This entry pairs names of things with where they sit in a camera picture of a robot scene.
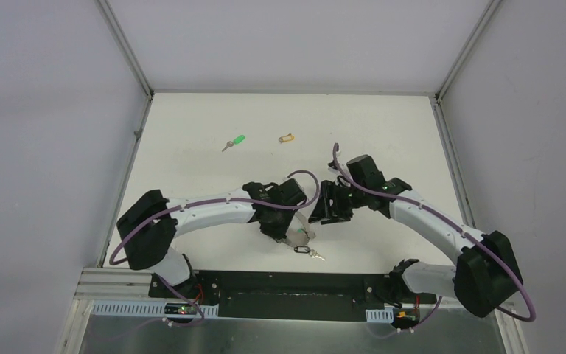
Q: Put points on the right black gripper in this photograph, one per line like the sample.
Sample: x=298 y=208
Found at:
x=326 y=213

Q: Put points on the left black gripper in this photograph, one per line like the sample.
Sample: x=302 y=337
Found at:
x=277 y=226

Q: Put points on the yellow key tag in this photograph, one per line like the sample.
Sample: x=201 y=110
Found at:
x=286 y=138

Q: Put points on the large wire keyring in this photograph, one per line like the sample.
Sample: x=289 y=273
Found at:
x=300 y=221

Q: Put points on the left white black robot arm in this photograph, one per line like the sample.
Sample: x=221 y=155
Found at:
x=149 y=226

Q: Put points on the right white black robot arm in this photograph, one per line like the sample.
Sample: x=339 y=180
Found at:
x=483 y=272

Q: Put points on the green tagged loose key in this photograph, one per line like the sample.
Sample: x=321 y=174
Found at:
x=233 y=142

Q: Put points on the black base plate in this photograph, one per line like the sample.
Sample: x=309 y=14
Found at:
x=296 y=296

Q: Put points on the right white cable duct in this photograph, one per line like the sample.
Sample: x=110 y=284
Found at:
x=384 y=315

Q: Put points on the white cable duct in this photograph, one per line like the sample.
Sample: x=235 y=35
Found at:
x=384 y=315
x=174 y=310

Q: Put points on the left aluminium frame post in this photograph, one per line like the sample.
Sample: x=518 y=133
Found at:
x=137 y=104

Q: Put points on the left white cable duct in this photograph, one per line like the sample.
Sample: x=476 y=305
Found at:
x=174 y=310

